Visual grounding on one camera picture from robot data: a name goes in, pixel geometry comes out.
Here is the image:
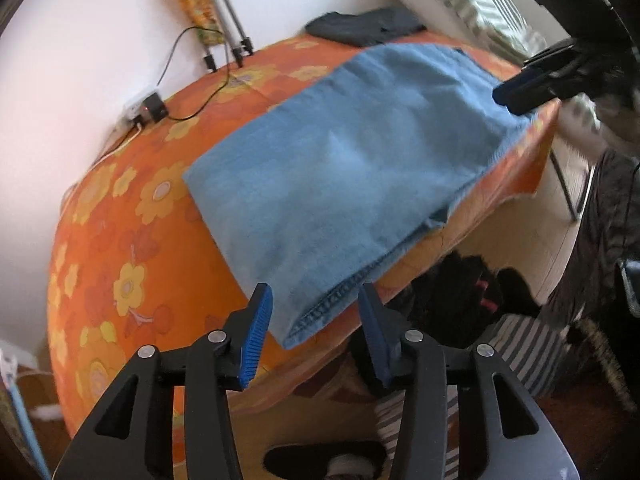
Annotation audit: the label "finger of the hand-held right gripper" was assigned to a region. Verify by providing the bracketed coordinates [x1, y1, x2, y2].
[522, 45, 583, 73]
[492, 71, 556, 116]

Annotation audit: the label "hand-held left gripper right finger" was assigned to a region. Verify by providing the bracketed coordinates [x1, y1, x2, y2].
[357, 282, 581, 480]

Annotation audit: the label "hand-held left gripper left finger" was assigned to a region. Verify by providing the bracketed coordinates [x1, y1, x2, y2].
[59, 282, 274, 480]

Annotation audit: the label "light blue denim pants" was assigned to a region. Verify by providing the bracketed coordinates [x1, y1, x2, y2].
[181, 42, 538, 351]

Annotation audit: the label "green striped white pillow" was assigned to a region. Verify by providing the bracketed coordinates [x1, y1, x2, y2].
[389, 0, 548, 63]

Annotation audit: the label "black cloth with red trim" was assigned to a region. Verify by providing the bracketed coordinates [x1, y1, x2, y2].
[395, 250, 533, 333]

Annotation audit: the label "person's black slipper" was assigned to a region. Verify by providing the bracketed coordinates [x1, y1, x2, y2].
[263, 440, 388, 480]

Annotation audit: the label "dark folded cloth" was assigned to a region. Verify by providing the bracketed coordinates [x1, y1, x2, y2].
[304, 7, 428, 47]

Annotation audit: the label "orange floral bed cover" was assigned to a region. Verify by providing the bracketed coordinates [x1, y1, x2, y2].
[46, 30, 561, 441]

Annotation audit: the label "silver tripod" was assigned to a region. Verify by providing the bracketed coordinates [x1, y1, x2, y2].
[192, 0, 256, 73]

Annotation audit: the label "black metal frame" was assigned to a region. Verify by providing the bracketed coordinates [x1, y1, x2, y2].
[549, 152, 597, 222]

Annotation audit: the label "white power cable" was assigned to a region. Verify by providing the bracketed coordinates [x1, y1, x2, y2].
[90, 124, 143, 166]

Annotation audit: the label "black cable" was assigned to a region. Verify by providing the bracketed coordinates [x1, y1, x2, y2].
[156, 25, 233, 122]

